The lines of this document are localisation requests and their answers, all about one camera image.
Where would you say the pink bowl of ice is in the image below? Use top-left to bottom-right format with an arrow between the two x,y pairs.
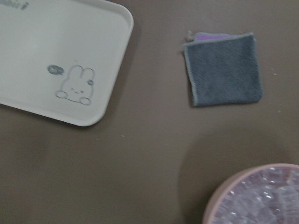
202,163 -> 299,224

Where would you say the grey folded cloth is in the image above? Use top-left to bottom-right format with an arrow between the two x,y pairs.
183,32 -> 263,107

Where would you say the cream rabbit tray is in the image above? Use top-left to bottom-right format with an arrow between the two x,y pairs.
0,0 -> 134,126

